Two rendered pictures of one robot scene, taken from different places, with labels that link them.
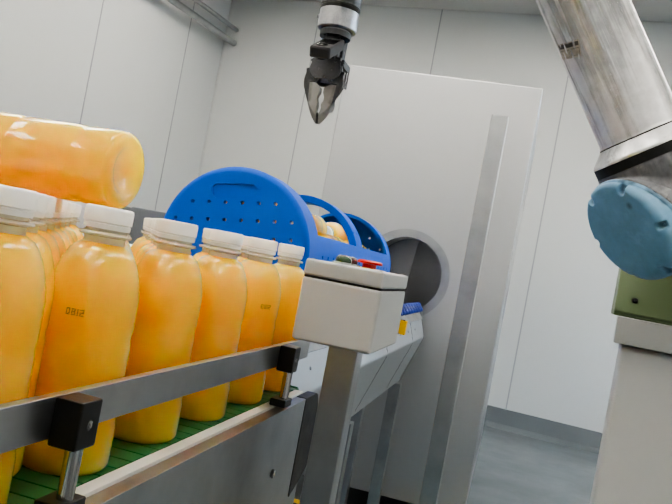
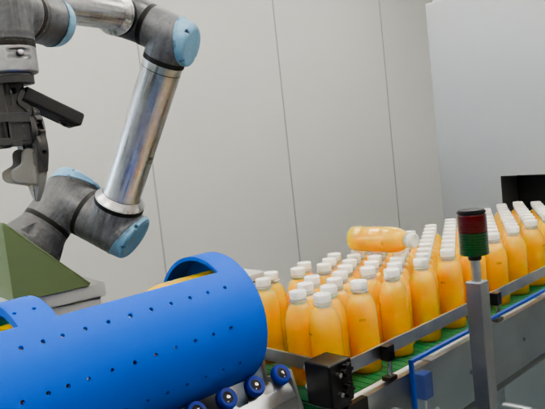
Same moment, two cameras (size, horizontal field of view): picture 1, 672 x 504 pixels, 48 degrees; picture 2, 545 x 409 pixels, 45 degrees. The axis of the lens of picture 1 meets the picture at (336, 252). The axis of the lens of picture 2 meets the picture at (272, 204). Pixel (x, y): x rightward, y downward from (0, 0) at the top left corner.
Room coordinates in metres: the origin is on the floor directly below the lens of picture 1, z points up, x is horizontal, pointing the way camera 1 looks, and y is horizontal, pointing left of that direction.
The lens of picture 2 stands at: (2.41, 1.04, 1.45)
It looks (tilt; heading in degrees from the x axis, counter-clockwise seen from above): 5 degrees down; 213
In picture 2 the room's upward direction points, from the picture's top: 6 degrees counter-clockwise
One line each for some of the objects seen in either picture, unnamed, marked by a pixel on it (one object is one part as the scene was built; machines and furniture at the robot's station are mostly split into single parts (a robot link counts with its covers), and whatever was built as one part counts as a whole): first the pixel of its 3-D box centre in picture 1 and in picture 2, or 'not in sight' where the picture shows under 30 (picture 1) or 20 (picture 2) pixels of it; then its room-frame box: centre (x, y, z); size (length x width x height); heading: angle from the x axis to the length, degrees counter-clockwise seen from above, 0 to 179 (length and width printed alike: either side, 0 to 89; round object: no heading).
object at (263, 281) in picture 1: (247, 324); (275, 314); (0.99, 0.10, 1.00); 0.07 x 0.07 x 0.19
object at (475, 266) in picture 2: not in sight; (474, 245); (0.99, 0.64, 1.18); 0.06 x 0.06 x 0.16
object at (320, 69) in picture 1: (331, 59); (12, 113); (1.71, 0.09, 1.55); 0.09 x 0.08 x 0.12; 166
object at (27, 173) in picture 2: (316, 104); (27, 175); (1.71, 0.11, 1.44); 0.06 x 0.03 x 0.09; 166
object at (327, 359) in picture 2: not in sight; (328, 382); (1.28, 0.40, 0.95); 0.10 x 0.07 x 0.10; 76
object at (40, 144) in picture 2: (314, 82); (36, 147); (1.69, 0.12, 1.49); 0.05 x 0.02 x 0.09; 76
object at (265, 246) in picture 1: (261, 250); (271, 277); (0.99, 0.10, 1.10); 0.04 x 0.04 x 0.02
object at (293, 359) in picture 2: not in sight; (272, 355); (1.20, 0.21, 0.96); 0.40 x 0.01 x 0.03; 76
